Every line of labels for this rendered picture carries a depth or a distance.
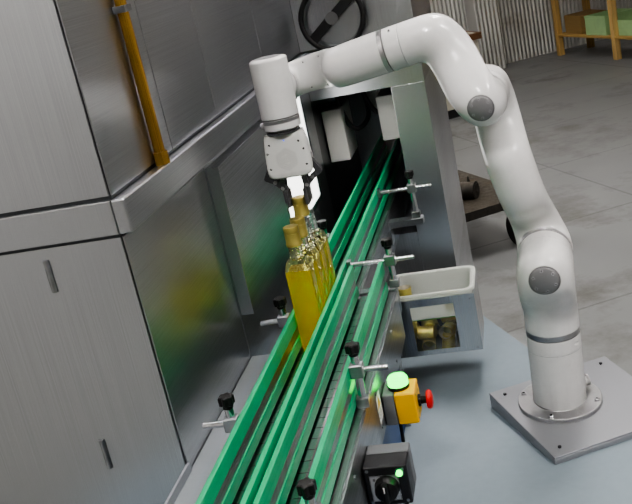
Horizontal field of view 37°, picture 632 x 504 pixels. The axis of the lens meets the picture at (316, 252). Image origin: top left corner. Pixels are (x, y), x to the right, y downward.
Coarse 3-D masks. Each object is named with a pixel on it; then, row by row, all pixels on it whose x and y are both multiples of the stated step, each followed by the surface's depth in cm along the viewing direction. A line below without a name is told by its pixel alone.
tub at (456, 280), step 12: (408, 276) 256; (420, 276) 256; (432, 276) 255; (444, 276) 254; (456, 276) 254; (468, 276) 253; (420, 288) 257; (432, 288) 256; (444, 288) 255; (456, 288) 255; (468, 288) 238; (408, 300) 242
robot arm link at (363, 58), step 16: (336, 48) 200; (352, 48) 198; (368, 48) 196; (304, 64) 212; (320, 64) 207; (336, 64) 199; (352, 64) 198; (368, 64) 197; (384, 64) 197; (304, 80) 213; (320, 80) 211; (336, 80) 200; (352, 80) 200
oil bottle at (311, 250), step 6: (312, 246) 213; (306, 252) 211; (312, 252) 211; (318, 252) 215; (312, 258) 211; (318, 258) 214; (318, 264) 213; (318, 270) 212; (318, 276) 212; (318, 282) 213; (324, 282) 216; (324, 288) 216; (324, 294) 215; (324, 300) 214
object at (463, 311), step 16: (416, 304) 241; (432, 304) 241; (448, 304) 240; (464, 304) 239; (480, 304) 254; (416, 320) 243; (432, 320) 242; (448, 320) 242; (464, 320) 241; (480, 320) 247; (416, 336) 245; (432, 336) 244; (448, 336) 243; (464, 336) 242; (480, 336) 241; (416, 352) 246; (432, 352) 245; (448, 352) 244
